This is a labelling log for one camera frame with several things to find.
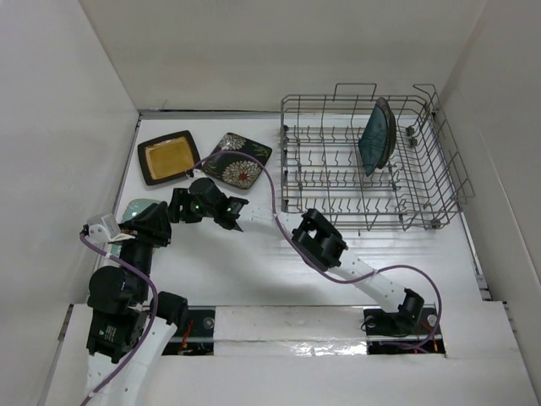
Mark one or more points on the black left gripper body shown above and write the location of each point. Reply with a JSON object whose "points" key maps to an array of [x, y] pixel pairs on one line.
{"points": [[136, 249]]}

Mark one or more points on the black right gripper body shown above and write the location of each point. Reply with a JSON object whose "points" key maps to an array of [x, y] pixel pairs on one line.
{"points": [[193, 211]]}

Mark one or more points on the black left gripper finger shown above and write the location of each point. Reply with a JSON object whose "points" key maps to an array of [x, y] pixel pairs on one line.
{"points": [[163, 229], [148, 220]]}

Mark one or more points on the square teal plate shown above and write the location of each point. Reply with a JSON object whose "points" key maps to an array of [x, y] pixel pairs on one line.
{"points": [[372, 142]]}

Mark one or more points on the round cream plate metallic rim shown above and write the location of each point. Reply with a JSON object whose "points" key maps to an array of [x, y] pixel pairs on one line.
{"points": [[390, 143]]}

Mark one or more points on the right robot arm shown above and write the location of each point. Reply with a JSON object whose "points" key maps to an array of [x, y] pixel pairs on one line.
{"points": [[317, 241]]}

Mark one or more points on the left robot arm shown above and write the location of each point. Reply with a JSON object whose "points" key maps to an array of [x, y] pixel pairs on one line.
{"points": [[132, 322]]}

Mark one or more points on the light green floral plate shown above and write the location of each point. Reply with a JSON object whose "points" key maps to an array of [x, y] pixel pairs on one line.
{"points": [[135, 207]]}

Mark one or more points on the square black floral plate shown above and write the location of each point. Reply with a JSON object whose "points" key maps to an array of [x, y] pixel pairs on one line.
{"points": [[237, 160]]}

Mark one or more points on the square yellow brown plate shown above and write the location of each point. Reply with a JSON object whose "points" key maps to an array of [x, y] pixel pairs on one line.
{"points": [[168, 157]]}

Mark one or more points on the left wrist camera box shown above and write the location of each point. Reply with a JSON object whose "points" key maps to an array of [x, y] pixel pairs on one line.
{"points": [[101, 228]]}

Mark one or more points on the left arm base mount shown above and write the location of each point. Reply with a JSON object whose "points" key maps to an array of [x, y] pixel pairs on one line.
{"points": [[196, 338]]}

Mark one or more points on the grey wire dish rack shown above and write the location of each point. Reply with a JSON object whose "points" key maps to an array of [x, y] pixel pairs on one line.
{"points": [[425, 183]]}

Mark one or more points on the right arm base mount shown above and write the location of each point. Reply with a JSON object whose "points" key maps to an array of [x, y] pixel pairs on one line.
{"points": [[385, 337]]}

